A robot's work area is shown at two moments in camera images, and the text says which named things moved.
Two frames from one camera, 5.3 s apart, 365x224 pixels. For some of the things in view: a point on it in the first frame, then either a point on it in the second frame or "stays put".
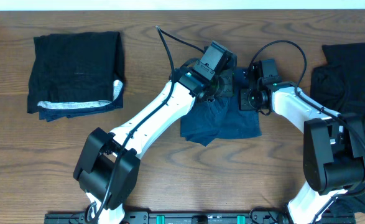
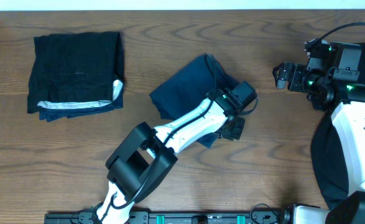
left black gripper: [229, 90] -> [236, 136]
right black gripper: [243, 103] -> [298, 71]
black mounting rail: [200, 217] stays put
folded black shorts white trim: [74, 73] stays put
